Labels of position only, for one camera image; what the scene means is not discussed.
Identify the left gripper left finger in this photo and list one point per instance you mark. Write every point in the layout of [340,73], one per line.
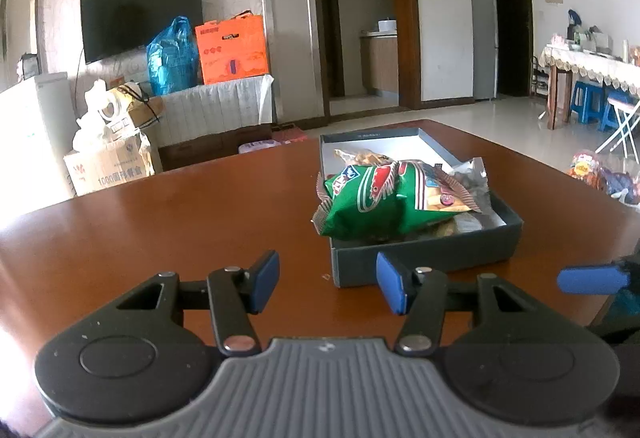
[234,295]

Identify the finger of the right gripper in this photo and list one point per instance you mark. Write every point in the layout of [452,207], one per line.
[604,279]

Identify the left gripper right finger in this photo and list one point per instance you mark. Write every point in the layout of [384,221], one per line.
[419,294]

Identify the green chips bag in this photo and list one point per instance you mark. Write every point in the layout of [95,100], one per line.
[381,202]

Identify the grey nut snack packet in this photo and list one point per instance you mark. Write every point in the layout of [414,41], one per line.
[473,176]

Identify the brown paper snack packet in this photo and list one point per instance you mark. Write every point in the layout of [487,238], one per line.
[365,158]

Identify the grey cardboard box tray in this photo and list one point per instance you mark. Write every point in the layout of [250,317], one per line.
[464,241]

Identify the colourful snack bag at edge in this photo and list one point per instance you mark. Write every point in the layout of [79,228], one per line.
[587,167]

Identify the purple detergent bottle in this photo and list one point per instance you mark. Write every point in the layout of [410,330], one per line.
[254,146]

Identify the pink red floor item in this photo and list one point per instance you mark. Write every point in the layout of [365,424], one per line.
[288,135]

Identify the large brown cardboard box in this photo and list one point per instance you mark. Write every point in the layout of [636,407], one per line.
[118,162]

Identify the cabinet with white cloth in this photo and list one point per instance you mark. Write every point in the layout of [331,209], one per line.
[212,121]

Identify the blue plastic stool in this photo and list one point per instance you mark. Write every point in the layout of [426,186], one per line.
[588,102]

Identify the small cardboard box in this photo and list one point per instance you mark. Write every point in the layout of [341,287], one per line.
[143,108]

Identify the side table with lace cloth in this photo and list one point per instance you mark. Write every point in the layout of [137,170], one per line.
[613,73]

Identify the white crumpled plastic bag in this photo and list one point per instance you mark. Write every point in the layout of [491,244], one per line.
[104,107]

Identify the blue plastic bag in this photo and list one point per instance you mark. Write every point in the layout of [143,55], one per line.
[172,57]

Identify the orange gift bag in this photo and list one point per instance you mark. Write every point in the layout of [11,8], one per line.
[232,49]

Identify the kitchen counter cabinet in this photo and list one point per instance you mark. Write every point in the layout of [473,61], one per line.
[379,63]

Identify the white small refrigerator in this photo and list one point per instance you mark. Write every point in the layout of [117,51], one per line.
[38,125]

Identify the white rice cooker pot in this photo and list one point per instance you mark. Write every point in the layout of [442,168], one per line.
[387,26]

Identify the tall grey refrigerator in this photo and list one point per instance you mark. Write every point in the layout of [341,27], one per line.
[485,49]

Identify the black wall television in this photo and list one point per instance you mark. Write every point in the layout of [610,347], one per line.
[112,27]

